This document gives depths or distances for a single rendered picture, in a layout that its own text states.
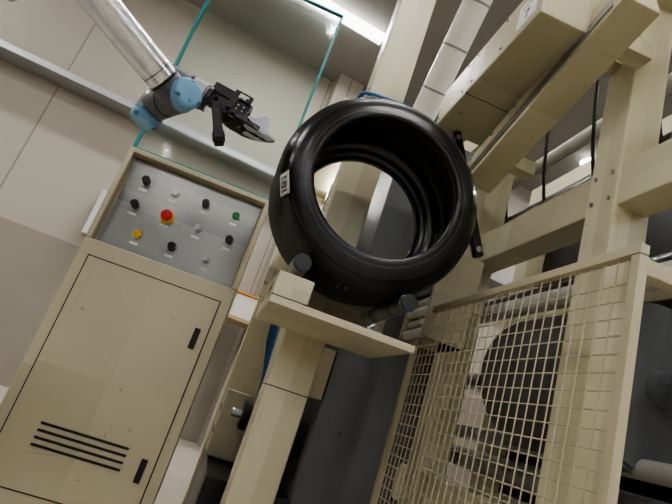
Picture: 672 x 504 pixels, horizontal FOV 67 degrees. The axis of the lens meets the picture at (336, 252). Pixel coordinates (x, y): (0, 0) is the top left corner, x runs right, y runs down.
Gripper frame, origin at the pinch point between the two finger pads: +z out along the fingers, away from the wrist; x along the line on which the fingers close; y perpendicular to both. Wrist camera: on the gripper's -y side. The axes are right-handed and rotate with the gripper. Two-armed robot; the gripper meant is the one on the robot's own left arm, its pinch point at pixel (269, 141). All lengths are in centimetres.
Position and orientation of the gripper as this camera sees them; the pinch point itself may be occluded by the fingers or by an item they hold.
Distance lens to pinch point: 141.1
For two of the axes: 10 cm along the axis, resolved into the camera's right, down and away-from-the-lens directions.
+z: 8.8, 4.7, 1.1
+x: -2.4, 2.3, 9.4
